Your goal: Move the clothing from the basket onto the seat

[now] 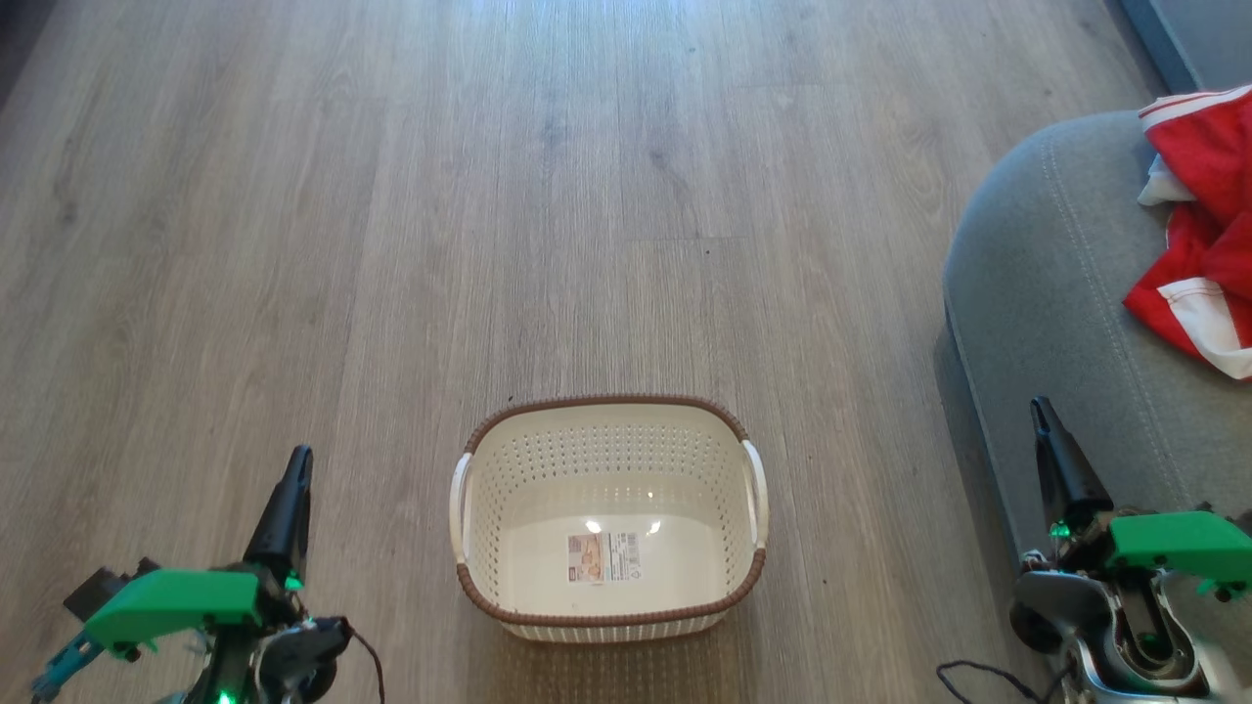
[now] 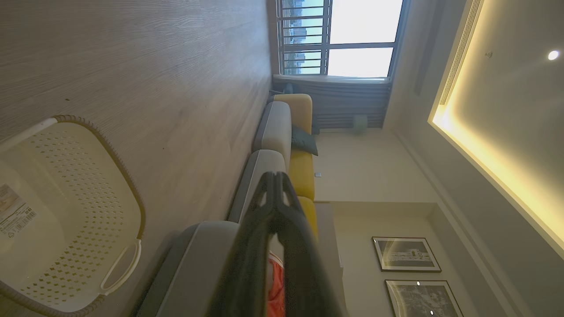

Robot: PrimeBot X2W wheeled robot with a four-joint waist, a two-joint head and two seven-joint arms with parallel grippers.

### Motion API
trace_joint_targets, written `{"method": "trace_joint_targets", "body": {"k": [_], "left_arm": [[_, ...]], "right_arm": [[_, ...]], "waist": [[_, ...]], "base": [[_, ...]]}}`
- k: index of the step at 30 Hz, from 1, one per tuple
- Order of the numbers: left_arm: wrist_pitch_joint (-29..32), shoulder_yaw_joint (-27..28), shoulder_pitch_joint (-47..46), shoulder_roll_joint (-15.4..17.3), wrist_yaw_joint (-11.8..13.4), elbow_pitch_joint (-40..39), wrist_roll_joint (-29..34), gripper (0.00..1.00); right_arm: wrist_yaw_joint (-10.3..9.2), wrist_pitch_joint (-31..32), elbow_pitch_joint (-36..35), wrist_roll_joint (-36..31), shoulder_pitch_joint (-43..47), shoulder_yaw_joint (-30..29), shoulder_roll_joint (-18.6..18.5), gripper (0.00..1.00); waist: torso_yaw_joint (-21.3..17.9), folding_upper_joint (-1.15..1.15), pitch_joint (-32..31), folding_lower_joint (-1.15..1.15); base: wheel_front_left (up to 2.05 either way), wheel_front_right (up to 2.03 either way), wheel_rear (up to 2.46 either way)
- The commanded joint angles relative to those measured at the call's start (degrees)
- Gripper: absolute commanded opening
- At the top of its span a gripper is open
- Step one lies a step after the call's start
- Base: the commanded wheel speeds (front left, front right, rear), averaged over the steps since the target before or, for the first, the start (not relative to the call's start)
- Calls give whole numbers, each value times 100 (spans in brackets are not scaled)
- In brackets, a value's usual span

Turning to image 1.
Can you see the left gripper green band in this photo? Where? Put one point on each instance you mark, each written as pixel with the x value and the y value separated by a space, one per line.
pixel 176 598

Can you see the red garment with white stripes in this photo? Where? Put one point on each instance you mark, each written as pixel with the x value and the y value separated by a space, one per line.
pixel 1213 156

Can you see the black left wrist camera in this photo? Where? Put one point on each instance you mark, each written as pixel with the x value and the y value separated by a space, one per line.
pixel 95 590

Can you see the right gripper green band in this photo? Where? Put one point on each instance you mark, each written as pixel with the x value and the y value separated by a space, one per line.
pixel 1174 543

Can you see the cream laundry basket brown rim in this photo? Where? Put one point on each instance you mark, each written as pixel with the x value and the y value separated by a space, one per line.
pixel 606 469

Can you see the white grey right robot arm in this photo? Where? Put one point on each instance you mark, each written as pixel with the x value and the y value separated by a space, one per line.
pixel 1076 601

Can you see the grey fabric sofa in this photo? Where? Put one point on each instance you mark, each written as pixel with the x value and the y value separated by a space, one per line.
pixel 1047 284

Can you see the printed label sticker in basket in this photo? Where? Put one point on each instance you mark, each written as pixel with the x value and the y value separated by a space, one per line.
pixel 603 558

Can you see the dark grey-blue skirting board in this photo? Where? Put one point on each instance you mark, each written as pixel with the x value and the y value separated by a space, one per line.
pixel 1184 34

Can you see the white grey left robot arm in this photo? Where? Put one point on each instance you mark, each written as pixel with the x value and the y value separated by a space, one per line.
pixel 293 655

